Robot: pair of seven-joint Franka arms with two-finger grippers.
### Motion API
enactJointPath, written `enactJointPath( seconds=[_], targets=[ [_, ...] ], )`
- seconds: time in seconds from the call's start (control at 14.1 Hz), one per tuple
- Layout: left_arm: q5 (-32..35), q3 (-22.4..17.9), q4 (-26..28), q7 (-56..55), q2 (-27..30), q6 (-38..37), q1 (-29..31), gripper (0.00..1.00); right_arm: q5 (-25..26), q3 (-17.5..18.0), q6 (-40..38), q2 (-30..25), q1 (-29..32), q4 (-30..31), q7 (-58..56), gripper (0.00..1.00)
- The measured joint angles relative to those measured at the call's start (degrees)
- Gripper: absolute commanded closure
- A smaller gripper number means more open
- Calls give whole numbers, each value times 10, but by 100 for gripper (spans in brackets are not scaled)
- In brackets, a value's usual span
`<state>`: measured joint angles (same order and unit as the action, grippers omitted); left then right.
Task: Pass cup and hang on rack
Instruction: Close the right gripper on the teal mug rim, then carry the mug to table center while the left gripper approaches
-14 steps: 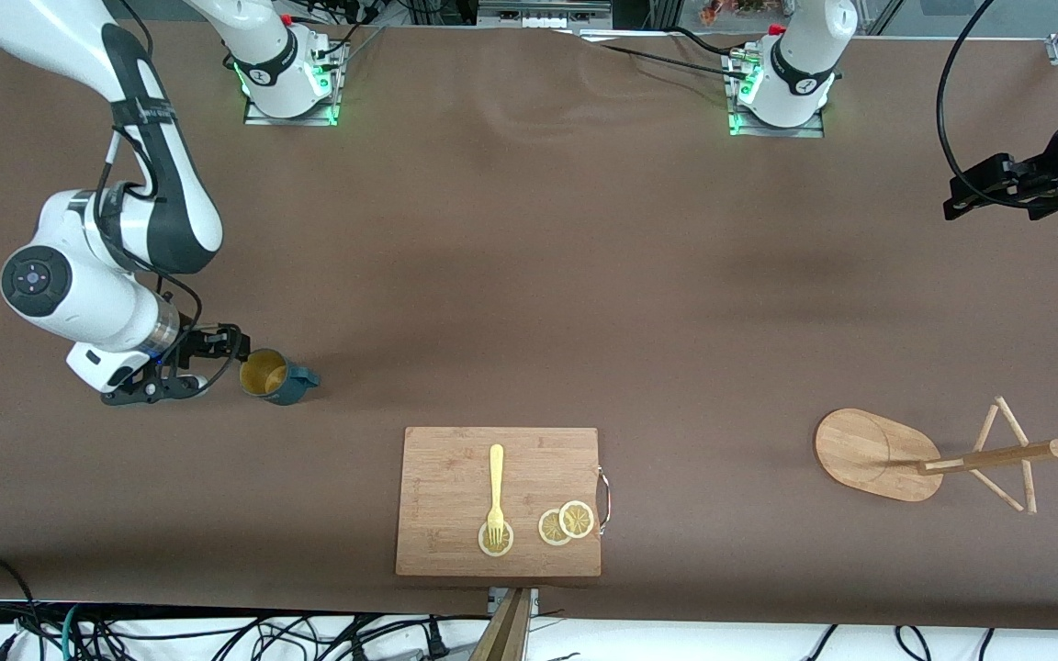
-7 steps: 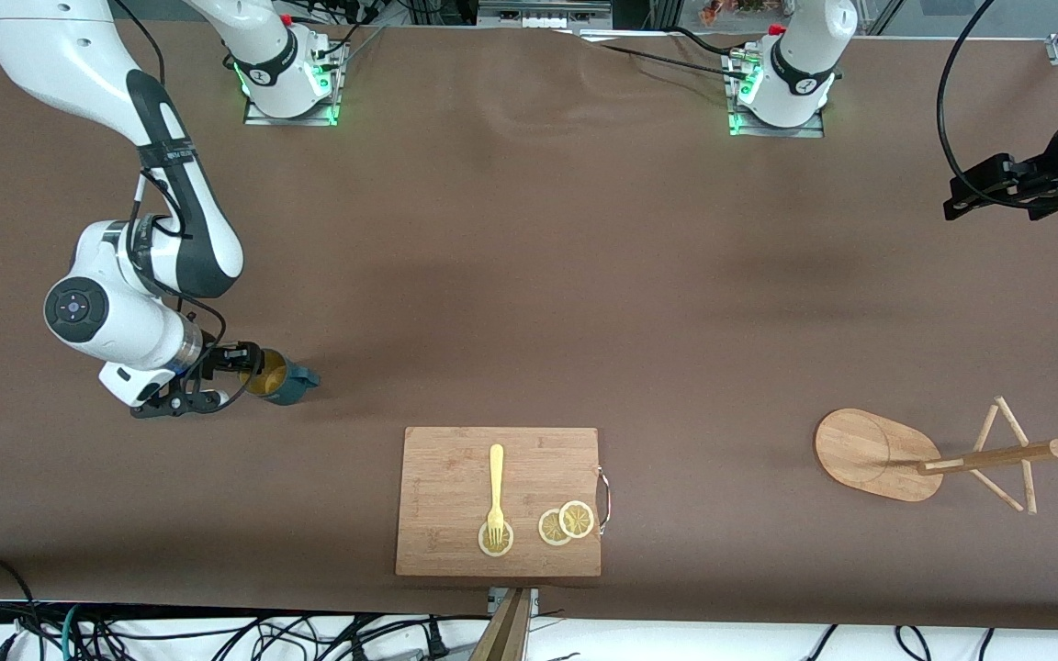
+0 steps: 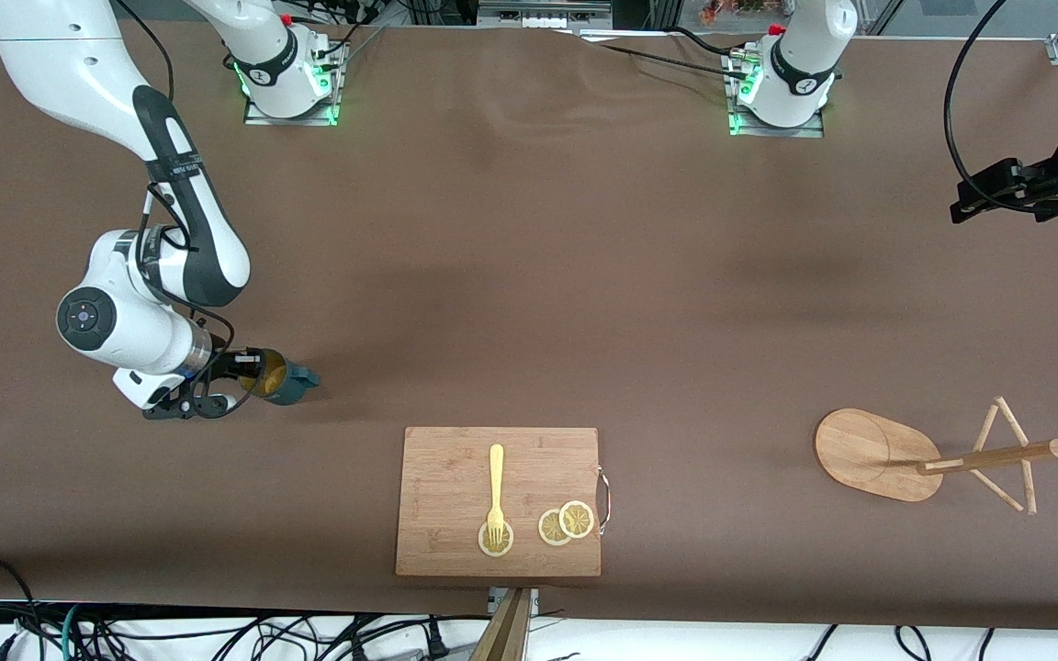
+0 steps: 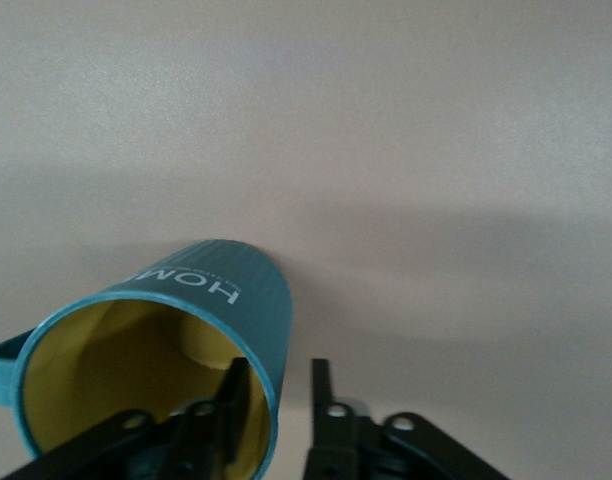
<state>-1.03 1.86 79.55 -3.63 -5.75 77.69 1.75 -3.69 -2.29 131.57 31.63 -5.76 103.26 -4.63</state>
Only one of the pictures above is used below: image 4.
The brown table cover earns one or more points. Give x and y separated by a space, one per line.
336 125

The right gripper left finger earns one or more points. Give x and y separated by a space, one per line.
236 400

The teal cup yellow inside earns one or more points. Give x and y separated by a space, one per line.
251 280

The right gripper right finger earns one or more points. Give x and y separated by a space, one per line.
323 400

